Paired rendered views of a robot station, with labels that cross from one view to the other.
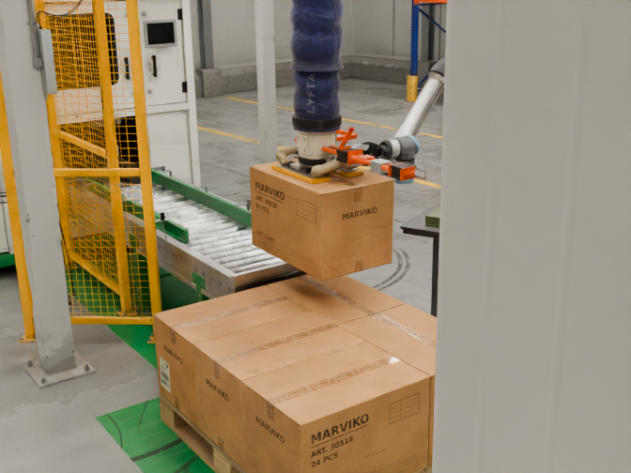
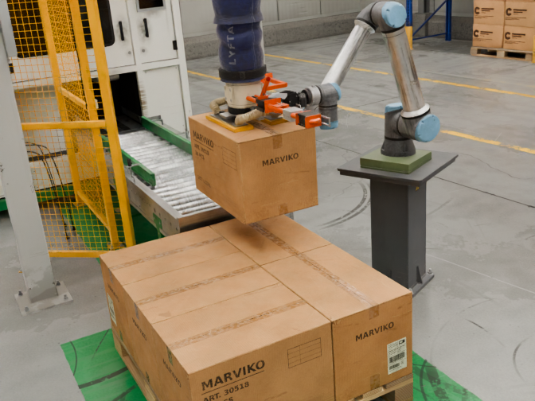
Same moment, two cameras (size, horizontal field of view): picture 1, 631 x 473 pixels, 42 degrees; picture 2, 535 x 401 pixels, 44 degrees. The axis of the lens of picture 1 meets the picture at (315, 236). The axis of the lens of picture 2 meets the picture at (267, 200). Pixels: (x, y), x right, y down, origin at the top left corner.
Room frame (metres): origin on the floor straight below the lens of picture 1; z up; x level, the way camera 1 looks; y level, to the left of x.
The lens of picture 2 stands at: (0.59, -0.54, 1.91)
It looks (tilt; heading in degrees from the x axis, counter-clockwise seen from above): 21 degrees down; 8
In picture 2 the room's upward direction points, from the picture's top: 5 degrees counter-clockwise
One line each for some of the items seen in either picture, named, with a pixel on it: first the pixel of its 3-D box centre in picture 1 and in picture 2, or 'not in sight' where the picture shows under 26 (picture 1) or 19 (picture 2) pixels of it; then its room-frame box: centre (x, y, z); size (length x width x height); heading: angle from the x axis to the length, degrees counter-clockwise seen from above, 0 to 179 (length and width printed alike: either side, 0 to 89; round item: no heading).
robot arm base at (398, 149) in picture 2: not in sight; (398, 143); (4.18, -0.78, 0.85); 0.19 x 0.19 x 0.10
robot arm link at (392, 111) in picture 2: not in sight; (399, 119); (4.18, -0.78, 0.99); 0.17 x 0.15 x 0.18; 33
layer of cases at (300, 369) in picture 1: (318, 372); (244, 309); (3.27, -0.01, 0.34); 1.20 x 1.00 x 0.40; 35
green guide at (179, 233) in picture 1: (124, 206); (112, 153); (5.08, 1.21, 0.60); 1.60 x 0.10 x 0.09; 35
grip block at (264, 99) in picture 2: (349, 155); (268, 103); (3.57, -0.16, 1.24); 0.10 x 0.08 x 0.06; 125
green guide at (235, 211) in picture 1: (199, 192); (181, 138); (5.39, 0.77, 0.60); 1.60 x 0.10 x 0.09; 35
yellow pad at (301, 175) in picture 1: (300, 169); (228, 118); (3.72, 0.07, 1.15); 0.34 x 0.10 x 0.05; 35
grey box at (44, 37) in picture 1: (43, 60); (5, 26); (4.08, 1.29, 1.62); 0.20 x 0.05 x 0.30; 35
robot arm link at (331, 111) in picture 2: (403, 170); (327, 115); (3.75, -0.41, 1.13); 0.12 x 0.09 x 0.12; 33
